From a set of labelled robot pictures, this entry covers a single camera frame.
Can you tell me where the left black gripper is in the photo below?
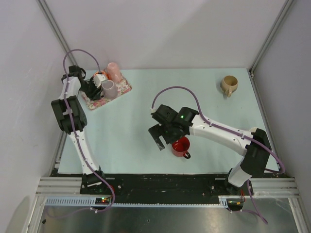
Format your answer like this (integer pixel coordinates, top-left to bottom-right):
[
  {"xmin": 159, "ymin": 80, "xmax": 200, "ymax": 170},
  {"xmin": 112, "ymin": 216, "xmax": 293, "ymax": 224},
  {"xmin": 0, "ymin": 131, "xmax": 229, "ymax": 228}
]
[{"xmin": 79, "ymin": 77, "xmax": 104, "ymax": 101}]

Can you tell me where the lilac mug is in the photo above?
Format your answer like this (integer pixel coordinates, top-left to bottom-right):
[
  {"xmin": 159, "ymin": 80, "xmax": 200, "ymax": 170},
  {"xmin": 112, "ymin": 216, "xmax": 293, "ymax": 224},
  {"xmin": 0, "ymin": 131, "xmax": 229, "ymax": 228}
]
[{"xmin": 102, "ymin": 80, "xmax": 118, "ymax": 100}]

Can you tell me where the red mug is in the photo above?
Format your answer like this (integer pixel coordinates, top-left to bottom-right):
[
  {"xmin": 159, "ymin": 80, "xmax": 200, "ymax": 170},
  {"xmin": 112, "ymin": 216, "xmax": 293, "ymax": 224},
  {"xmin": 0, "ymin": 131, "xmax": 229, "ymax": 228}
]
[{"xmin": 172, "ymin": 136, "xmax": 191, "ymax": 159}]

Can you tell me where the pink mug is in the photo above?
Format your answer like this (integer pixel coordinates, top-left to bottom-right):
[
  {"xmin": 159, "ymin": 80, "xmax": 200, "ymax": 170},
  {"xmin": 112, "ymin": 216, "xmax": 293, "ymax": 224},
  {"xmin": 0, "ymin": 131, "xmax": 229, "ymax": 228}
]
[{"xmin": 106, "ymin": 62, "xmax": 122, "ymax": 83}]

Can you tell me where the beige mug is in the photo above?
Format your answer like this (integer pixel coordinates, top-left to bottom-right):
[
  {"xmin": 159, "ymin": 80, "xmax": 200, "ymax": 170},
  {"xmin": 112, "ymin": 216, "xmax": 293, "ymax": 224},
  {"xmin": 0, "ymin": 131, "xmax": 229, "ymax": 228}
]
[{"xmin": 220, "ymin": 75, "xmax": 239, "ymax": 98}]

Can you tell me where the dark green mug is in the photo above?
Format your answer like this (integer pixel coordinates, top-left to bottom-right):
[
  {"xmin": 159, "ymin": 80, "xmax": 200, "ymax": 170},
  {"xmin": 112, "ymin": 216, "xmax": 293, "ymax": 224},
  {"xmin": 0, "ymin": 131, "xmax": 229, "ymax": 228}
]
[{"xmin": 249, "ymin": 127, "xmax": 257, "ymax": 132}]

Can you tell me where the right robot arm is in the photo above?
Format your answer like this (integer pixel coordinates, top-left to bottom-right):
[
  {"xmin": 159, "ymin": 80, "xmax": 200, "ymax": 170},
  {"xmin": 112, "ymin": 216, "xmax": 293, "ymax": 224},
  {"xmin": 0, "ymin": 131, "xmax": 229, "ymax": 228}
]
[{"xmin": 148, "ymin": 104, "xmax": 271, "ymax": 195}]

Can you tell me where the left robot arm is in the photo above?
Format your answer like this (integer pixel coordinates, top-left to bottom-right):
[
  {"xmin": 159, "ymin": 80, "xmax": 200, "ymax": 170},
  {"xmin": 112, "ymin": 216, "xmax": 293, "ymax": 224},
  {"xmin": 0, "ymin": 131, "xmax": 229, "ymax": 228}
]
[{"xmin": 51, "ymin": 66, "xmax": 108, "ymax": 194}]

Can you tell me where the floral tray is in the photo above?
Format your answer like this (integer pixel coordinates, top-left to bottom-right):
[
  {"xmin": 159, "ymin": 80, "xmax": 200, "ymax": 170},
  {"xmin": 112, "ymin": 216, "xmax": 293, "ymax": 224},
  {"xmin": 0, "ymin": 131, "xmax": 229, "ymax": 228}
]
[{"xmin": 80, "ymin": 75, "xmax": 132, "ymax": 110}]

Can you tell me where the left controller board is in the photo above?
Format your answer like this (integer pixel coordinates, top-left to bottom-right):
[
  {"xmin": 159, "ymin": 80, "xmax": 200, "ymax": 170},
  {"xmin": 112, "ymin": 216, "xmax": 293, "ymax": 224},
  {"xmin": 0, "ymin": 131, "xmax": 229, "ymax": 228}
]
[{"xmin": 95, "ymin": 197, "xmax": 111, "ymax": 205}]

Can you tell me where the controller board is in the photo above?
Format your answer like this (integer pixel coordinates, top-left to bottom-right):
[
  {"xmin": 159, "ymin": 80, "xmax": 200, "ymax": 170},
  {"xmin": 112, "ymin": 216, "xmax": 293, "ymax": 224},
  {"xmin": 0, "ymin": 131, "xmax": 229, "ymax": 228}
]
[
  {"xmin": 226, "ymin": 199, "xmax": 244, "ymax": 212},
  {"xmin": 95, "ymin": 197, "xmax": 111, "ymax": 205}
]

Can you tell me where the right controller board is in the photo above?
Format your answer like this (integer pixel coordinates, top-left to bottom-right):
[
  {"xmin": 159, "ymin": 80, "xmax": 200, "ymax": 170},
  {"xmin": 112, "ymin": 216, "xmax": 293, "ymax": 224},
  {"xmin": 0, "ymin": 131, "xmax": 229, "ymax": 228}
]
[{"xmin": 226, "ymin": 199, "xmax": 244, "ymax": 212}]

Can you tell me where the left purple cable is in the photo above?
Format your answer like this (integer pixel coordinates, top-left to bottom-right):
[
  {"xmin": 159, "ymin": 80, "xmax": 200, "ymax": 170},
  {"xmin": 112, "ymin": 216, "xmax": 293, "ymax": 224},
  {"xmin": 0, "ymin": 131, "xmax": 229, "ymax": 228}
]
[{"xmin": 62, "ymin": 49, "xmax": 115, "ymax": 220}]

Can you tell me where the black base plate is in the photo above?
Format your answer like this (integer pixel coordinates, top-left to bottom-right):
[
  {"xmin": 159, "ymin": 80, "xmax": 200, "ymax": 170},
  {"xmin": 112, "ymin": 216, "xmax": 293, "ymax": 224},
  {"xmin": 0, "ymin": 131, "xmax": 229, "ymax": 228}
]
[{"xmin": 80, "ymin": 174, "xmax": 253, "ymax": 205}]

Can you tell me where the left corner aluminium post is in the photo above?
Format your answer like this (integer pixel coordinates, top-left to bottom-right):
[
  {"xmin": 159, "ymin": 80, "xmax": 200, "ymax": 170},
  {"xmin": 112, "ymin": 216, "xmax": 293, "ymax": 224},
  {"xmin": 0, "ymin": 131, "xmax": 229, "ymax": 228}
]
[{"xmin": 36, "ymin": 0, "xmax": 71, "ymax": 54}]

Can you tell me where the corner aluminium post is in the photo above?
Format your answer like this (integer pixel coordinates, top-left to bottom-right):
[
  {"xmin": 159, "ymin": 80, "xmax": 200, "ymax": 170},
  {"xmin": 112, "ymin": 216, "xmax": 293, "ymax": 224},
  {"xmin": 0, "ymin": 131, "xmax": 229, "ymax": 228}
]
[
  {"xmin": 249, "ymin": 0, "xmax": 296, "ymax": 75},
  {"xmin": 36, "ymin": 0, "xmax": 71, "ymax": 54}
]

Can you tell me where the aluminium frame rail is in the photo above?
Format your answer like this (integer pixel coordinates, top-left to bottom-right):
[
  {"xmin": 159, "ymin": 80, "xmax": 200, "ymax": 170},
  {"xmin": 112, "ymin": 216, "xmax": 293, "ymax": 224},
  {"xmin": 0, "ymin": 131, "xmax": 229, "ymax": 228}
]
[{"xmin": 36, "ymin": 175, "xmax": 299, "ymax": 197}]

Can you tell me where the grey cable duct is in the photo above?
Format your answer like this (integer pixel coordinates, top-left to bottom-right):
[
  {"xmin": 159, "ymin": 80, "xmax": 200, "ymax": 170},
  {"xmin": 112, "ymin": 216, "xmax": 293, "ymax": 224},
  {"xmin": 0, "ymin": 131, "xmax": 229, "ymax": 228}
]
[{"xmin": 45, "ymin": 196, "xmax": 243, "ymax": 208}]

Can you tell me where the right corner aluminium post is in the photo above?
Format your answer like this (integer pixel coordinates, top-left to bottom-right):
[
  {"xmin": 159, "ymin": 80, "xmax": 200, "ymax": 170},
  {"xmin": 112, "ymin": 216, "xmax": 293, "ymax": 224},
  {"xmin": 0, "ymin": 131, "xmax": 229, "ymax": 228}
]
[{"xmin": 249, "ymin": 0, "xmax": 296, "ymax": 75}]

